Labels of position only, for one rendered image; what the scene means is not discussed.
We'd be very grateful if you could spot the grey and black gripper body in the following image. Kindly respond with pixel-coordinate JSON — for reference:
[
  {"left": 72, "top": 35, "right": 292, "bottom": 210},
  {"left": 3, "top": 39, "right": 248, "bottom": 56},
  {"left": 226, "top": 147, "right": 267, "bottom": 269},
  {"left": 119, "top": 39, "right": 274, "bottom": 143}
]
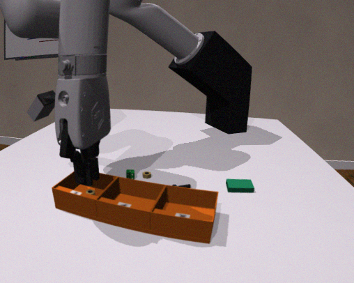
[{"left": 54, "top": 73, "right": 111, "bottom": 150}]

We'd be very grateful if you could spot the green rectangular block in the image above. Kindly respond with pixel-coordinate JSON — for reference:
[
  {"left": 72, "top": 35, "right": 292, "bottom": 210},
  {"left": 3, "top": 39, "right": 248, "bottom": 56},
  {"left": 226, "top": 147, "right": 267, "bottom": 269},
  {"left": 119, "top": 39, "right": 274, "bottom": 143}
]
[{"left": 226, "top": 179, "right": 254, "bottom": 193}]

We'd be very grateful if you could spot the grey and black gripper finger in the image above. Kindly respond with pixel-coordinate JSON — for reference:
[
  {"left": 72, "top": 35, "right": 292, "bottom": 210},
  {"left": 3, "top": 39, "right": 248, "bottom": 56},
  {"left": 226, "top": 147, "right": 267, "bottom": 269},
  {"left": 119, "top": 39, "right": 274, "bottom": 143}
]
[
  {"left": 59, "top": 119, "right": 93, "bottom": 187},
  {"left": 87, "top": 141, "right": 100, "bottom": 181}
]

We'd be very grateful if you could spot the brass hex nut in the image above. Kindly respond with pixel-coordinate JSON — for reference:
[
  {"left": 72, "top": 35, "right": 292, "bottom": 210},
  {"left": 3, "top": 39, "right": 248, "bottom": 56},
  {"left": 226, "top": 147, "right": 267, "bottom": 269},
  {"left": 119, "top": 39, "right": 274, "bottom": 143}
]
[
  {"left": 86, "top": 189, "right": 95, "bottom": 195},
  {"left": 143, "top": 171, "right": 151, "bottom": 179}
]

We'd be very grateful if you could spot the orange three-compartment tray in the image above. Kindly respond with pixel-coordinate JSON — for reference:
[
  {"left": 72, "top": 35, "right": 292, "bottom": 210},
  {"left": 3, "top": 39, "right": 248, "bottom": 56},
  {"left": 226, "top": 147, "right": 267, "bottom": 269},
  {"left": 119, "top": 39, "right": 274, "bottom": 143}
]
[{"left": 52, "top": 172, "right": 218, "bottom": 244}]

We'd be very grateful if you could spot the green die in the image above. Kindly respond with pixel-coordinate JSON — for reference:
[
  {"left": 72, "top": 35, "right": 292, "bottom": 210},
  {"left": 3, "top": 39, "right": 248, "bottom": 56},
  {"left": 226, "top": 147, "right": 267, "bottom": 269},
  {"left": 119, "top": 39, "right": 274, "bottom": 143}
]
[{"left": 126, "top": 169, "right": 134, "bottom": 179}]

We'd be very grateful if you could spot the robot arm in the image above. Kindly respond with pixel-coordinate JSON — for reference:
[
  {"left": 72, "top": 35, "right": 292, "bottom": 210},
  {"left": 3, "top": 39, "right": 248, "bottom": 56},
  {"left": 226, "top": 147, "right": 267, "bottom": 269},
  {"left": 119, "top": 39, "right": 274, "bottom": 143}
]
[{"left": 0, "top": 0, "right": 204, "bottom": 122}]

